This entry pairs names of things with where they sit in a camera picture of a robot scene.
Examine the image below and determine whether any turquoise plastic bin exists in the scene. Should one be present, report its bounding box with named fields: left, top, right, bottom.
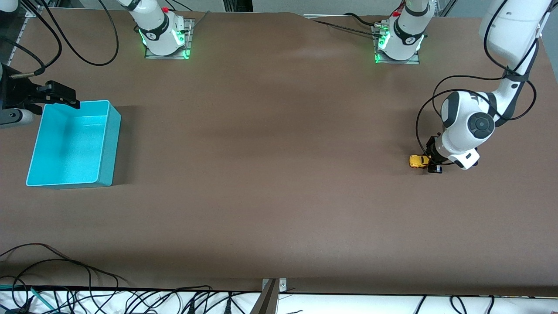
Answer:
left=25, top=100, right=122, bottom=190

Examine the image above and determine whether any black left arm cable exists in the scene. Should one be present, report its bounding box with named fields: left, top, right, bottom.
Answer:
left=415, top=0, right=551, bottom=152

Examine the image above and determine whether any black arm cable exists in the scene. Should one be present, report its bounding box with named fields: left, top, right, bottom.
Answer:
left=0, top=36, right=46, bottom=75
left=41, top=0, right=119, bottom=67
left=415, top=0, right=551, bottom=152
left=17, top=0, right=63, bottom=77

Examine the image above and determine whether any aluminium frame rail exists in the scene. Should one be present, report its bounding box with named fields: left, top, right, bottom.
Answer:
left=7, top=9, right=37, bottom=67

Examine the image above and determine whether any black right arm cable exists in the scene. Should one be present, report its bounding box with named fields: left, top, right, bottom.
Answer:
left=17, top=0, right=63, bottom=77
left=41, top=0, right=119, bottom=67
left=0, top=36, right=46, bottom=75

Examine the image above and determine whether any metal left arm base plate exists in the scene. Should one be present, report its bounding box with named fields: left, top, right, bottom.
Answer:
left=373, top=24, right=421, bottom=65

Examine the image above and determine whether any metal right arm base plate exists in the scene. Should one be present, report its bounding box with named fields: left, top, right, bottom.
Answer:
left=145, top=18, right=194, bottom=60

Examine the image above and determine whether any thick black base cable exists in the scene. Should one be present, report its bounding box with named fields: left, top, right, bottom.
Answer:
left=344, top=12, right=384, bottom=27

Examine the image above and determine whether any long black floor cable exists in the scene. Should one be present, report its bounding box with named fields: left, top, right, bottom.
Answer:
left=0, top=243, right=129, bottom=285
left=0, top=259, right=120, bottom=314

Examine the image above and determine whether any thin black base cable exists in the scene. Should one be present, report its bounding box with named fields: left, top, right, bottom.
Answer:
left=312, top=20, right=381, bottom=36

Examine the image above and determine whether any silver table edge bracket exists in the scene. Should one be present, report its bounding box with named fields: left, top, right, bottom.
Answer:
left=262, top=278, right=288, bottom=294

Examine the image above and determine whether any teal cable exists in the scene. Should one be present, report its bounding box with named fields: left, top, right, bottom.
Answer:
left=0, top=284, right=55, bottom=311

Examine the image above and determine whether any grey metal post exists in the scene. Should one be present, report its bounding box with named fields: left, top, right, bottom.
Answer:
left=251, top=279, right=279, bottom=314

